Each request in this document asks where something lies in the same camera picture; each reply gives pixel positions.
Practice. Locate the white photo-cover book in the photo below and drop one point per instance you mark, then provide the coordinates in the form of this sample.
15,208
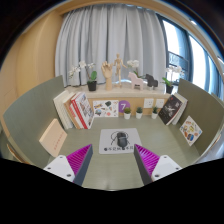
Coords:
86,108

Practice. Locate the white wall socket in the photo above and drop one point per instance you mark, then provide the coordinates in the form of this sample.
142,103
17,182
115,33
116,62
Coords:
148,103
160,103

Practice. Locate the pink wooden horse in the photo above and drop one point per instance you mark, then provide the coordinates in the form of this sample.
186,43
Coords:
136,81

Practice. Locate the dark-framed window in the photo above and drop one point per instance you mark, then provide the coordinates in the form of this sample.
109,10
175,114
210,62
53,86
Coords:
196,60

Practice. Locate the white sticker sheet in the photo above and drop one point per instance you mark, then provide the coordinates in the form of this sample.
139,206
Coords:
106,108

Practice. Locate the thick white book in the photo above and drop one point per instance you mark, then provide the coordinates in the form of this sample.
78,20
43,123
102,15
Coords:
61,108

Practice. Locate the grey-green desk partition panel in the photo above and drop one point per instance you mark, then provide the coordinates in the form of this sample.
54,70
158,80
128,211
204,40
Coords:
200,103
30,110

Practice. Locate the wooden hand model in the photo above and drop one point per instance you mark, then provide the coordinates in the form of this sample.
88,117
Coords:
107,75

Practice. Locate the wooden desk back shelf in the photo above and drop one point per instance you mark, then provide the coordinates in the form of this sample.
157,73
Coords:
133,95

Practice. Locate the colourful sticker card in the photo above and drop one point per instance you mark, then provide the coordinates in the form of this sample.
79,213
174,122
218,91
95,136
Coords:
191,130

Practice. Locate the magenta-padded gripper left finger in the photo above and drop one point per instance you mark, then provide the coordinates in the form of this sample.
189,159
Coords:
78,161

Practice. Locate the black wooden horse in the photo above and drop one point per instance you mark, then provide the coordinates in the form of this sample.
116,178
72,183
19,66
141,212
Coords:
151,81

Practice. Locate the red-spine book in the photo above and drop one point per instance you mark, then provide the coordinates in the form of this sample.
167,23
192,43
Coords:
77,111

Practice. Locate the white printed mouse pad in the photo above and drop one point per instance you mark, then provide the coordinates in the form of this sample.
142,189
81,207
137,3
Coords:
106,141

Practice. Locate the black cover book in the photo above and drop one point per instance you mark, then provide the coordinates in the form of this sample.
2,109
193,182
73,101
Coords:
170,110

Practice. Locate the small succulent in white pot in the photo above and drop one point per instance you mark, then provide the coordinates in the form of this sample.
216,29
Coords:
127,115
139,115
154,115

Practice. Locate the tan book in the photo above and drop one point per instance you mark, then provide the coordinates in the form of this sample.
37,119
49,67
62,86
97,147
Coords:
70,111

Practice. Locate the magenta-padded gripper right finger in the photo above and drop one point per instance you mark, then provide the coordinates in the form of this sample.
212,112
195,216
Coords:
148,161

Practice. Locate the purple round number sign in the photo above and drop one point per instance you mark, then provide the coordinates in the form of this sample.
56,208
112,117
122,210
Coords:
124,105

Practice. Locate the wooden artist mannequin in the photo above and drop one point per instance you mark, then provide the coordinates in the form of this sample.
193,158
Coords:
117,66

